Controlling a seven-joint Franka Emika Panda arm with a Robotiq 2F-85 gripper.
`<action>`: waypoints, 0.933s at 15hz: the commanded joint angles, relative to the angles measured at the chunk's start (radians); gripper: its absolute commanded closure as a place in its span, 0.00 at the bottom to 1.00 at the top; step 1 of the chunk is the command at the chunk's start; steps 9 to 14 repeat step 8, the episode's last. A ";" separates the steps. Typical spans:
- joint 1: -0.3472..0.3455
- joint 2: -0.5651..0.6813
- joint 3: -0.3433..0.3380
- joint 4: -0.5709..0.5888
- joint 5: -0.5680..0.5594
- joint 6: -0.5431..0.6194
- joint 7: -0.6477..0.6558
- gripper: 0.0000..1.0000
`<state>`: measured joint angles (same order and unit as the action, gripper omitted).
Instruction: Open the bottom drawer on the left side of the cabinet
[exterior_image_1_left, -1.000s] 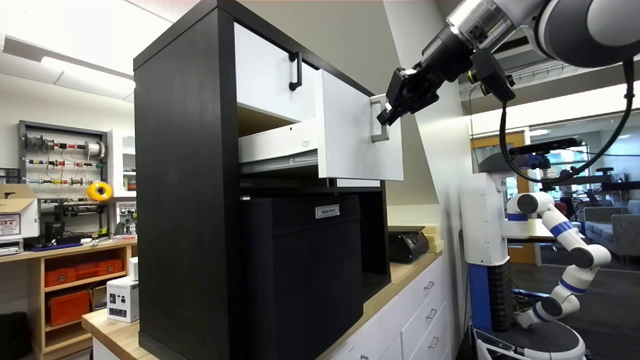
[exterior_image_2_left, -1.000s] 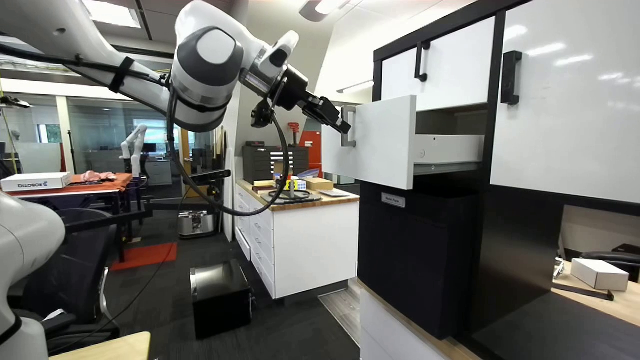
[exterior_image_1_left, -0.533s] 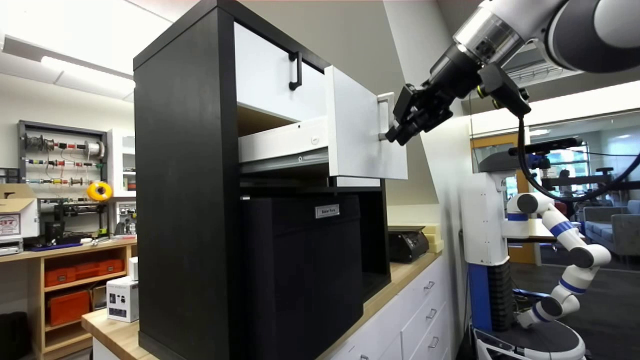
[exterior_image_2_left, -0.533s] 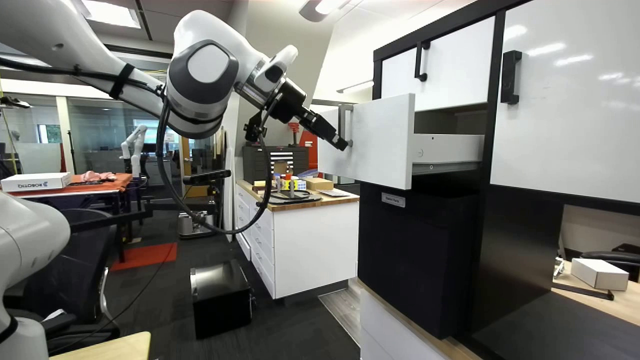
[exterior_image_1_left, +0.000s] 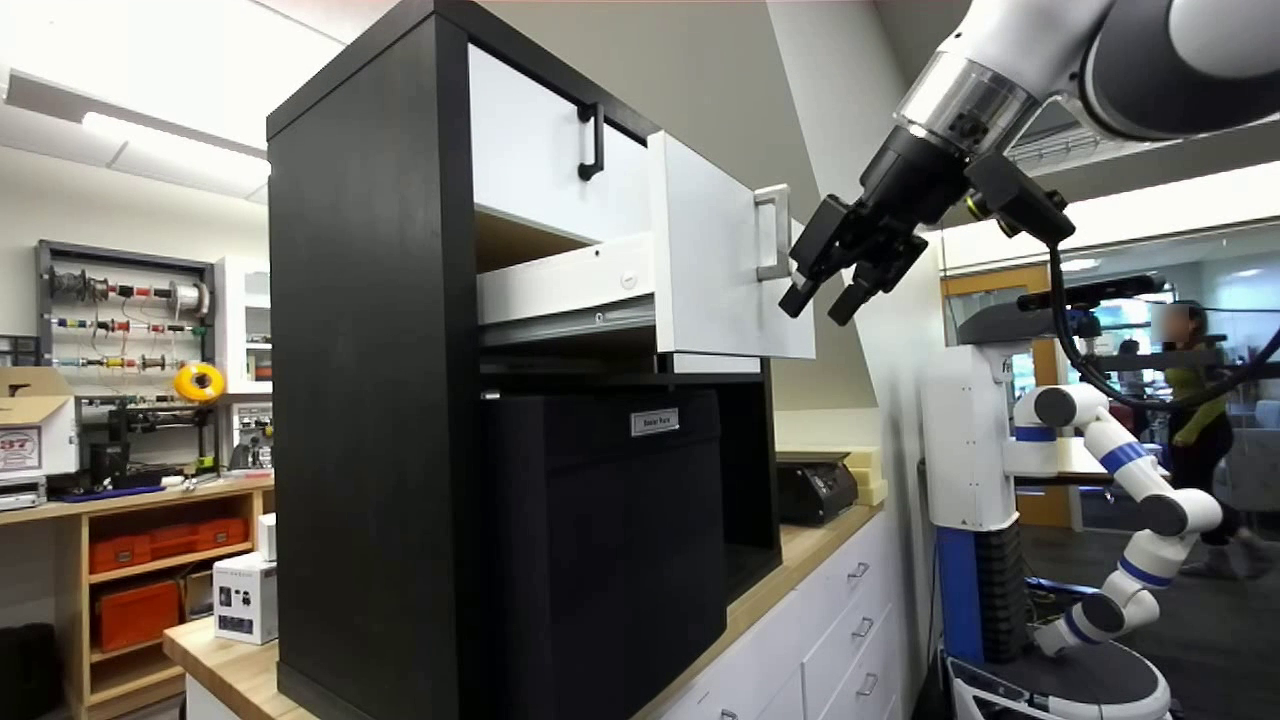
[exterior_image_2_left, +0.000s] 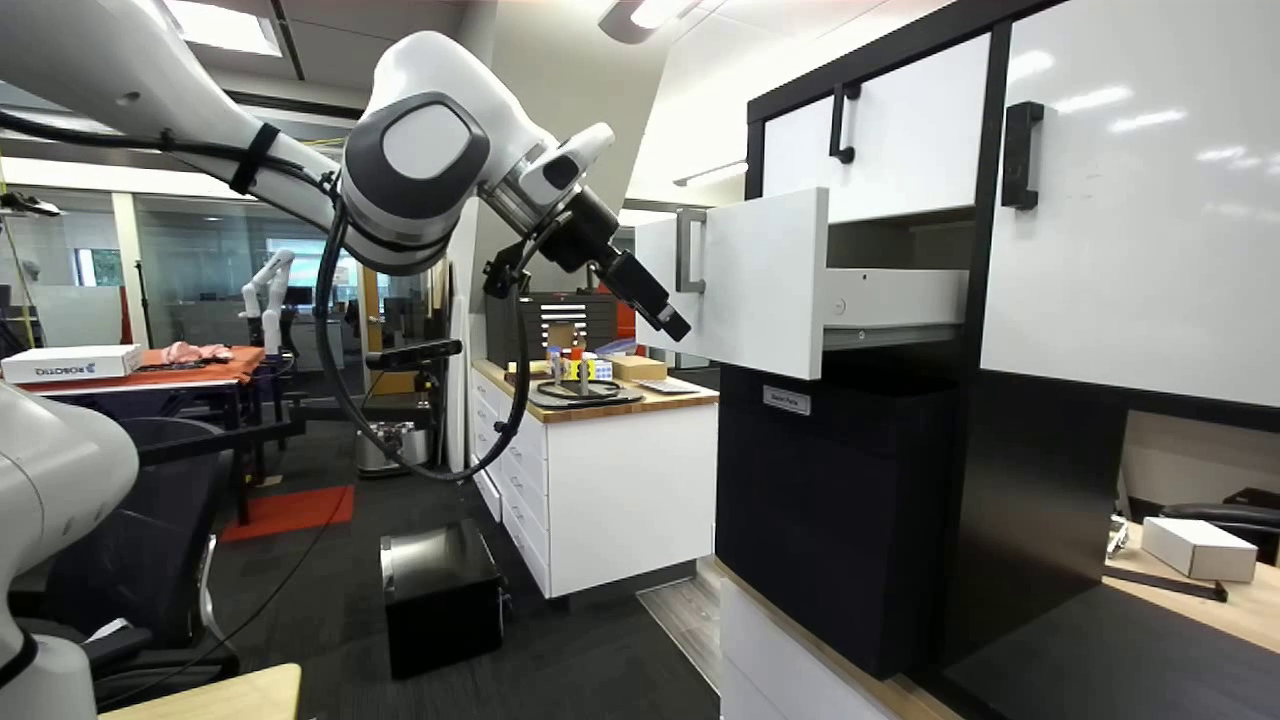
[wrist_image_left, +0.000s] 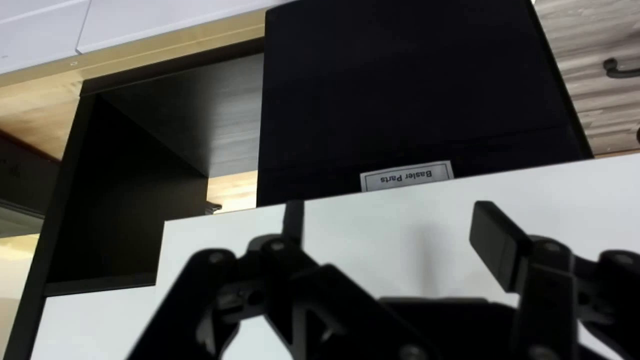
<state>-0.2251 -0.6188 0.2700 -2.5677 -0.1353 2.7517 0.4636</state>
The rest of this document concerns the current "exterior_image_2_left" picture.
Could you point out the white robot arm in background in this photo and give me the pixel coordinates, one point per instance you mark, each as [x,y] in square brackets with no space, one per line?
[268,290]

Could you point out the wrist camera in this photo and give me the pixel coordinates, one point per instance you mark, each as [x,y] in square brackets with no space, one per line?
[503,272]

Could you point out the red floor mat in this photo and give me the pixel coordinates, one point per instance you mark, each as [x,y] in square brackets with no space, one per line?
[290,512]

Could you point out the camera on mount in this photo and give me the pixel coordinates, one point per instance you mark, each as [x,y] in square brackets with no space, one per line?
[410,355]

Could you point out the small white cardboard box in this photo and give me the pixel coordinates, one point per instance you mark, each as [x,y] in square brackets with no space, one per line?
[1195,548]

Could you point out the dark office chair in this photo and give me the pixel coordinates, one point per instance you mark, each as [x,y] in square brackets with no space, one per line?
[150,540]

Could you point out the brown cardboard box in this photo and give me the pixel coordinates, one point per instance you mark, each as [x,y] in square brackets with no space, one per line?
[640,368]

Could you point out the colourful small box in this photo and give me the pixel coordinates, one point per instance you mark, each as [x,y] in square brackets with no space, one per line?
[598,369]

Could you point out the black box with label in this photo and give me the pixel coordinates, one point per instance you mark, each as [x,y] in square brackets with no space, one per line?
[830,520]

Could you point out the flat white box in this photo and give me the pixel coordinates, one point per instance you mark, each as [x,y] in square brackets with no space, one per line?
[70,363]

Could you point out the black and white cabinet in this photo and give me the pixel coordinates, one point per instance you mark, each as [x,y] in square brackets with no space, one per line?
[1050,450]

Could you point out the white drawer unit wooden top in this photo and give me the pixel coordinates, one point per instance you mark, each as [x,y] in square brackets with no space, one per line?
[620,490]

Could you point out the white open drawer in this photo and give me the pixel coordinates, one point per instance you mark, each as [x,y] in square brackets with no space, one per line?
[760,285]

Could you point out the black tool chest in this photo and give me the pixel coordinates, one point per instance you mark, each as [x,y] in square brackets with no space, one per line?
[590,315]

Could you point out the black office chair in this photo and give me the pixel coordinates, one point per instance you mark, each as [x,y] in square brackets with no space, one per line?
[1235,518]

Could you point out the black bin with metal lid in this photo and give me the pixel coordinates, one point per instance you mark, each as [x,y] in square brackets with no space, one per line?
[440,600]

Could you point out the rectangular ceiling light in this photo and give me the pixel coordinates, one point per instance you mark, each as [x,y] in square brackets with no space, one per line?
[225,25]

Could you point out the round ceiling light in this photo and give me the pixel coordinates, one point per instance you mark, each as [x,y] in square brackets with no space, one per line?
[640,15]

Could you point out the pink cloth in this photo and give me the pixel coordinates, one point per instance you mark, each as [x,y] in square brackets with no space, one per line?
[195,352]

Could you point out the large white cabinet door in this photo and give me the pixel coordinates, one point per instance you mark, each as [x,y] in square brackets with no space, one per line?
[1150,250]

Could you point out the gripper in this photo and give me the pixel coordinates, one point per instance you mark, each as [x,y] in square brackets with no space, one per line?
[585,235]

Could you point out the table with orange cloth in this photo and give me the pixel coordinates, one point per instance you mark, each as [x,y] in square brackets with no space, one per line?
[190,375]

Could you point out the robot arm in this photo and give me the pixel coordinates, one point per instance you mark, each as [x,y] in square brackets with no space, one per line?
[420,140]

